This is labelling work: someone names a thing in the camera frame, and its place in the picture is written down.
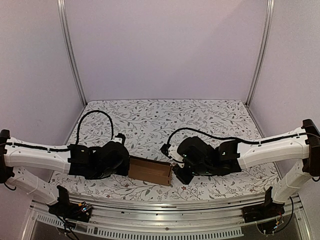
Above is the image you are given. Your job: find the brown cardboard box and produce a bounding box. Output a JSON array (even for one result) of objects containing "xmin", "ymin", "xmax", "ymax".
[{"xmin": 128, "ymin": 156, "xmax": 172, "ymax": 186}]

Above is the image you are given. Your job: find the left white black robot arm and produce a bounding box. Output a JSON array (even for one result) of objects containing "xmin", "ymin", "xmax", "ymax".
[{"xmin": 0, "ymin": 129, "xmax": 130, "ymax": 217}]

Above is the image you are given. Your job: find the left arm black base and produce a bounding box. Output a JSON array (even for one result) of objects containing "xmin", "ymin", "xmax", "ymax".
[{"xmin": 48, "ymin": 201, "xmax": 93, "ymax": 223}]

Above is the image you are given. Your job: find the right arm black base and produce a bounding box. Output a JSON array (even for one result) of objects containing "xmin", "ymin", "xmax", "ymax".
[{"xmin": 241, "ymin": 202, "xmax": 285, "ymax": 223}]

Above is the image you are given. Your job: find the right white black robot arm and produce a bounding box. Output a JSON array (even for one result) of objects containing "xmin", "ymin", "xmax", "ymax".
[{"xmin": 164, "ymin": 119, "xmax": 320, "ymax": 218}]

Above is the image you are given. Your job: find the floral patterned table mat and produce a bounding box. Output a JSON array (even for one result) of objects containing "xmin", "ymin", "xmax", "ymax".
[{"xmin": 50, "ymin": 99, "xmax": 280, "ymax": 202}]

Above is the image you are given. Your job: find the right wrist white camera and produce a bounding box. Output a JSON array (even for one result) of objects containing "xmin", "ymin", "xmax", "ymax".
[{"xmin": 160, "ymin": 143, "xmax": 184, "ymax": 164}]

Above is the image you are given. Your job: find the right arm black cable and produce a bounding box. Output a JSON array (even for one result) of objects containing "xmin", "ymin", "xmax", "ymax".
[{"xmin": 166, "ymin": 127, "xmax": 263, "ymax": 148}]

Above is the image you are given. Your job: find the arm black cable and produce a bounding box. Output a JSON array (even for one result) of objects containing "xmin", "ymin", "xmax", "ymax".
[
  {"xmin": 76, "ymin": 109, "xmax": 115, "ymax": 148},
  {"xmin": 166, "ymin": 127, "xmax": 263, "ymax": 148}
]

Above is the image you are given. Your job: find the front aluminium rail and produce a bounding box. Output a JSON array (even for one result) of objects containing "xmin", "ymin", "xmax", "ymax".
[{"xmin": 25, "ymin": 194, "xmax": 311, "ymax": 240}]

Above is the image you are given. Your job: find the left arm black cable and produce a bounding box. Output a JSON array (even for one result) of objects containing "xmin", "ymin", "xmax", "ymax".
[{"xmin": 76, "ymin": 109, "xmax": 115, "ymax": 148}]

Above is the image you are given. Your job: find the left aluminium frame post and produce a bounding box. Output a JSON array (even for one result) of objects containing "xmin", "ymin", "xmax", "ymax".
[{"xmin": 56, "ymin": 0, "xmax": 88, "ymax": 107}]

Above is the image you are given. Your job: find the aluminium frame post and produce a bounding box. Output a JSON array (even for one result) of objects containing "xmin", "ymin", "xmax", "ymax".
[
  {"xmin": 56, "ymin": 0, "xmax": 88, "ymax": 107},
  {"xmin": 245, "ymin": 0, "xmax": 275, "ymax": 108}
]

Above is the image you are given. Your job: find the right aluminium frame post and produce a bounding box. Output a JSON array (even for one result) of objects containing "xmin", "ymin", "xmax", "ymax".
[{"xmin": 245, "ymin": 0, "xmax": 275, "ymax": 108}]

